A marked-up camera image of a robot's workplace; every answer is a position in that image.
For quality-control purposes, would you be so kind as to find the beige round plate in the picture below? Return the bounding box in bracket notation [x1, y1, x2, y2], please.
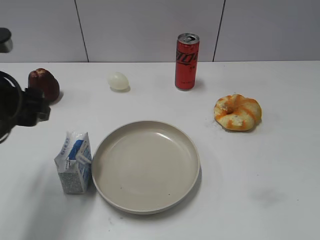
[91, 120, 201, 215]

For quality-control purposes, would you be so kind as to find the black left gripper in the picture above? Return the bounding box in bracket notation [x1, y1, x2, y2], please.
[0, 86, 51, 137]

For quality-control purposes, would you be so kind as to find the small white blue milk carton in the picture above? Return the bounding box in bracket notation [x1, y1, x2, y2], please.
[54, 131, 92, 195]

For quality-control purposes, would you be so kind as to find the orange glazed donut bread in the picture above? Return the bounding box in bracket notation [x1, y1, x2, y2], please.
[213, 94, 262, 132]

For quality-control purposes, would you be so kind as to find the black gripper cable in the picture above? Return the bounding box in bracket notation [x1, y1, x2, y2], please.
[0, 70, 23, 144]

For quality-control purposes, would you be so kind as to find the red soda can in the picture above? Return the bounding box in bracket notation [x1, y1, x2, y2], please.
[175, 33, 200, 91]

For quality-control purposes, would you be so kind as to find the pale white egg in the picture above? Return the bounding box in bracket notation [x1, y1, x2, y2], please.
[108, 72, 129, 91]

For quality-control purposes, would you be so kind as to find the dark red wax apple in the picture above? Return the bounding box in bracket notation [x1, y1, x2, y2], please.
[28, 68, 60, 103]

